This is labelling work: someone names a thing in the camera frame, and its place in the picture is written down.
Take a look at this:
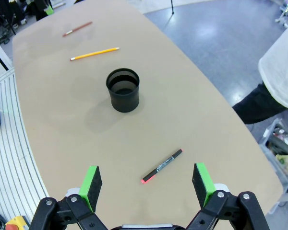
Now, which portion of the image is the black mesh pen holder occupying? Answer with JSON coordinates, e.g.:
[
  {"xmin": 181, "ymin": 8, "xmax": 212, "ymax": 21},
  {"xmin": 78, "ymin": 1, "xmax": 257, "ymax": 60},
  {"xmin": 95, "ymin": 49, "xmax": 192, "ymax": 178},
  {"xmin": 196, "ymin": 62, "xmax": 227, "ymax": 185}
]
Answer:
[{"xmin": 106, "ymin": 68, "xmax": 140, "ymax": 113}]

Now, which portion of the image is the person in white T-shirt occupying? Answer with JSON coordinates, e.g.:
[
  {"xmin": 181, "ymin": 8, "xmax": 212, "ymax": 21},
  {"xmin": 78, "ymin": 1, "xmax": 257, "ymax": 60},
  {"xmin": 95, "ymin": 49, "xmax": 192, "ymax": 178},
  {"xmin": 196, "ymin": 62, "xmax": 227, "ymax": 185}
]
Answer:
[{"xmin": 232, "ymin": 23, "xmax": 288, "ymax": 125}]

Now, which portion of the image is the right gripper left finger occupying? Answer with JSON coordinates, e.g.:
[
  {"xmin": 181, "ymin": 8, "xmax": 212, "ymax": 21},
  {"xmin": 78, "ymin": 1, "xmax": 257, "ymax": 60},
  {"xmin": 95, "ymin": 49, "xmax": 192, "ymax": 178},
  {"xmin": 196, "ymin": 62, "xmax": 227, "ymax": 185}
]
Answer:
[{"xmin": 30, "ymin": 165, "xmax": 106, "ymax": 230}]

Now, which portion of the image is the yellow emergency stop button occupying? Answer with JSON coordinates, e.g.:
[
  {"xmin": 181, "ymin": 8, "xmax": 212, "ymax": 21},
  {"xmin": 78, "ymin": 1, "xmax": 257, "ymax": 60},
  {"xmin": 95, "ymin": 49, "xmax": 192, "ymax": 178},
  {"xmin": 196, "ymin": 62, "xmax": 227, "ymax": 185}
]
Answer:
[{"xmin": 5, "ymin": 215, "xmax": 31, "ymax": 230}]

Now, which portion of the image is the yellow pencil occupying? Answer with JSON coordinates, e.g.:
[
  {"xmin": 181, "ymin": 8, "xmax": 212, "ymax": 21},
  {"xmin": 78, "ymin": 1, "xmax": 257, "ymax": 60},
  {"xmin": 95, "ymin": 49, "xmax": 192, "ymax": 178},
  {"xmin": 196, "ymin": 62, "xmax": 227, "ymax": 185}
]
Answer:
[{"xmin": 70, "ymin": 47, "xmax": 120, "ymax": 61}]

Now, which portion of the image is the clear plastic storage bin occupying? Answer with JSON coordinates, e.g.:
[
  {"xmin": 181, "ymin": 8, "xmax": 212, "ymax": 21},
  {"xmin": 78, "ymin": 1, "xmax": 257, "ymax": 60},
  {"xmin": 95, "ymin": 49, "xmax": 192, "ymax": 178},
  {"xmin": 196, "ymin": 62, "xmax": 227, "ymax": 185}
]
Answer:
[{"xmin": 259, "ymin": 118, "xmax": 288, "ymax": 192}]

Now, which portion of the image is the white cart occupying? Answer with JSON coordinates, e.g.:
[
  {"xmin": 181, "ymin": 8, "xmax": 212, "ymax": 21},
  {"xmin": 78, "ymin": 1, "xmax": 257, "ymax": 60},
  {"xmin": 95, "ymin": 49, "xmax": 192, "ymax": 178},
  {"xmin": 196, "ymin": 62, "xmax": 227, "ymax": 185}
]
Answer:
[{"xmin": 275, "ymin": 0, "xmax": 288, "ymax": 27}]

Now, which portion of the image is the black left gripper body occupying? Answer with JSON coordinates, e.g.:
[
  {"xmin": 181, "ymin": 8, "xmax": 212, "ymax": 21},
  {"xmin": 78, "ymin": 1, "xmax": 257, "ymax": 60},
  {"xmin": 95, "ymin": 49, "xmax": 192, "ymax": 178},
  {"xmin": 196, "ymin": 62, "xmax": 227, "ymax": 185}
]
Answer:
[{"xmin": 28, "ymin": 0, "xmax": 49, "ymax": 21}]

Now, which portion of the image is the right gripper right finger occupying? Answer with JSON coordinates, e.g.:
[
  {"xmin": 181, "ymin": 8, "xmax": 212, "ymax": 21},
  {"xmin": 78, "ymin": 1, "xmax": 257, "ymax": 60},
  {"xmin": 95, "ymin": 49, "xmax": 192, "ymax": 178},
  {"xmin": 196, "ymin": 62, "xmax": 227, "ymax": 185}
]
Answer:
[{"xmin": 186, "ymin": 162, "xmax": 271, "ymax": 230}]

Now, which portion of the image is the black marker with red ends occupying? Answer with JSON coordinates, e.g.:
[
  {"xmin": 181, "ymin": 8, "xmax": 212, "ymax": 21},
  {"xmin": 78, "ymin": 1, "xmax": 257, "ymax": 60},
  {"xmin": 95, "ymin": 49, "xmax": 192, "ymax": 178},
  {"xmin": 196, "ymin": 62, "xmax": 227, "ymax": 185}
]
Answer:
[{"xmin": 141, "ymin": 149, "xmax": 183, "ymax": 184}]

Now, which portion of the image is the aluminium rail frame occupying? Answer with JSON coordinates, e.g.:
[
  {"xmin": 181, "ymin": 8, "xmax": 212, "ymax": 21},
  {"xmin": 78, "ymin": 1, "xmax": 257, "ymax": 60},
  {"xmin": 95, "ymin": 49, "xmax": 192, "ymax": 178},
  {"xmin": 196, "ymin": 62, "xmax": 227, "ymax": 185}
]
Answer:
[{"xmin": 0, "ymin": 69, "xmax": 48, "ymax": 230}]

